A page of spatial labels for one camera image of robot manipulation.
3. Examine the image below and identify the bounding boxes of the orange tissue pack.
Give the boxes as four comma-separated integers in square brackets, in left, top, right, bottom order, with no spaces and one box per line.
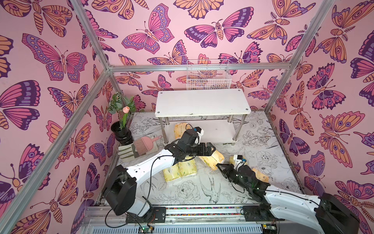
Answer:
[174,122,188,139]
[199,151,225,171]
[252,167,269,183]

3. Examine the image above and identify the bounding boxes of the yellow tissue pack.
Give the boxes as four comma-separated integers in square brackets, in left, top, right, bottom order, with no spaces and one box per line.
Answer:
[163,164,182,182]
[178,159,197,177]
[229,155,238,166]

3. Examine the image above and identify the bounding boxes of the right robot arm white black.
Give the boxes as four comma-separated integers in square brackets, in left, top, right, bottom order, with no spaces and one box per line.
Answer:
[217,163,359,234]

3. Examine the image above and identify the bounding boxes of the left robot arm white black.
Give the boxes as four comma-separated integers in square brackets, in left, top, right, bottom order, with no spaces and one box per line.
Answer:
[103,127,216,218]

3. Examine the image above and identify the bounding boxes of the white two-tier shelf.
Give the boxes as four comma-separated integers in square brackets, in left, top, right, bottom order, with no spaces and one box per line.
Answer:
[155,89,251,145]

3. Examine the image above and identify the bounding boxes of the pink brush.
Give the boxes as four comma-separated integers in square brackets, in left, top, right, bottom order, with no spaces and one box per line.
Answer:
[133,136,162,156]

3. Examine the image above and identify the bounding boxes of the black vase with plant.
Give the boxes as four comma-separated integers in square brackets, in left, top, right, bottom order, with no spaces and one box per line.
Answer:
[108,92,136,146]

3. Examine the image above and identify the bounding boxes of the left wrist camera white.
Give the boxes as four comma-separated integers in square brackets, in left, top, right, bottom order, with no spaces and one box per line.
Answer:
[193,127,204,144]

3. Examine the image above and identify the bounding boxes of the white wire basket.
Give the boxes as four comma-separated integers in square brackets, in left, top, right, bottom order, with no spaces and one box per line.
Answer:
[186,59,232,90]

